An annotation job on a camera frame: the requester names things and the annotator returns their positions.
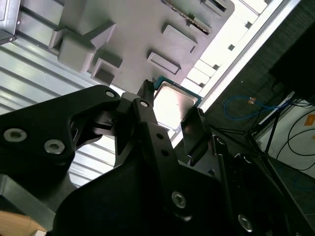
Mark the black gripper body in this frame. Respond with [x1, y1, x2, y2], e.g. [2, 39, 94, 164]
[53, 158, 247, 236]

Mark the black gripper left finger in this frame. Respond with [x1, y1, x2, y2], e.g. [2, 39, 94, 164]
[0, 79, 195, 222]

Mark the silver CPU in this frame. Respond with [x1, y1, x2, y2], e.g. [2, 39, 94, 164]
[152, 75, 204, 132]

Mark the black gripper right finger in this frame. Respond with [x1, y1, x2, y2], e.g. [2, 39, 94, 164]
[181, 107, 284, 236]

